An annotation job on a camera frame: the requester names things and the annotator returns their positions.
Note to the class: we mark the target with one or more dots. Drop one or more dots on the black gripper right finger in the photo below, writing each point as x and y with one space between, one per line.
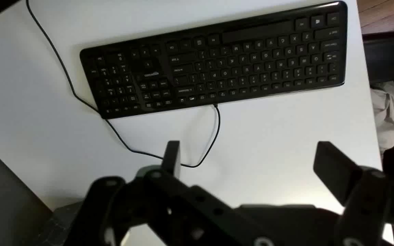
366 196

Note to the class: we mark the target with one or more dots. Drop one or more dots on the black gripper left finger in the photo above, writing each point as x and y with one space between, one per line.
170 196

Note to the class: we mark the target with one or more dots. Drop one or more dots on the black computer keyboard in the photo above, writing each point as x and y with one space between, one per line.
253 60

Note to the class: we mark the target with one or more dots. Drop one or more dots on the white crumpled cloth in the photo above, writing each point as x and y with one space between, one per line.
389 114

